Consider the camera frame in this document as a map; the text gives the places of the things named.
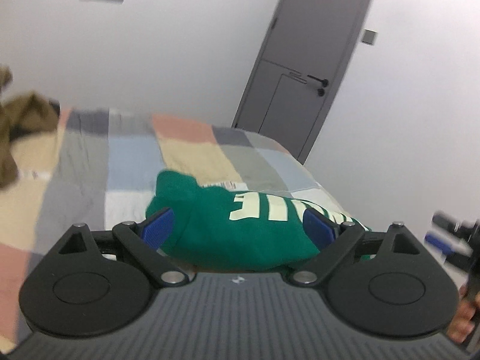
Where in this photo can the patchwork bed quilt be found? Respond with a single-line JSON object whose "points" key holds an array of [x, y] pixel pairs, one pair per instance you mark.
{"points": [[100, 168]]}

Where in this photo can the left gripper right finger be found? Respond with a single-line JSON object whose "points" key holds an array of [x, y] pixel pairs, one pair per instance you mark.
{"points": [[323, 231]]}

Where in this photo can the person right hand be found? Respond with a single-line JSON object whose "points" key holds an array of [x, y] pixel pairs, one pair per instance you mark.
{"points": [[462, 325]]}

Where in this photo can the grey light switch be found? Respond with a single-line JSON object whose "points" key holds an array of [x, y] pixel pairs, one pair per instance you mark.
{"points": [[369, 37]]}

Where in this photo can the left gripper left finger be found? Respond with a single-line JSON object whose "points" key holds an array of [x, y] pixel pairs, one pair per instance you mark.
{"points": [[151, 233]]}

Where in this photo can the brown garment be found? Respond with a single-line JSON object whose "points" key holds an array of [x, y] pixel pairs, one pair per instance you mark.
{"points": [[22, 115]]}

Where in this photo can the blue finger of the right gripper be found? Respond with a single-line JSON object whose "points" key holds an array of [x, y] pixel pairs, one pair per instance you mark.
{"points": [[443, 247]]}

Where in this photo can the green hooded sweatshirt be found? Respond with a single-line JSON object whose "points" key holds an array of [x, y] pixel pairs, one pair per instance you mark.
{"points": [[223, 230]]}

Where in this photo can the grey door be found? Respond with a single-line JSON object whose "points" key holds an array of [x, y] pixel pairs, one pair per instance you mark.
{"points": [[298, 69]]}

